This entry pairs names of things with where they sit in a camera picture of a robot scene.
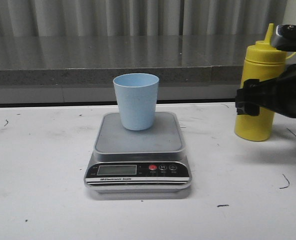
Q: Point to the yellow squeeze bottle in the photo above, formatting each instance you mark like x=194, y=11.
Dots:
x=262, y=62

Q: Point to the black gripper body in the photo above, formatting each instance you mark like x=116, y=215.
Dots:
x=284, y=93

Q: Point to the grey steel counter shelf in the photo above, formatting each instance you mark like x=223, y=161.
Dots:
x=66, y=70

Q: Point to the silver electronic kitchen scale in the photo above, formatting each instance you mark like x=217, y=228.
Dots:
x=145, y=164

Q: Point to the silver wrist camera on gripper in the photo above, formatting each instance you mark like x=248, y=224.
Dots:
x=284, y=38

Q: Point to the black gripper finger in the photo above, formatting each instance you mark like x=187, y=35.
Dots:
x=256, y=94

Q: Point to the light blue plastic cup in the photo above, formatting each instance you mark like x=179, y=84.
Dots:
x=136, y=96

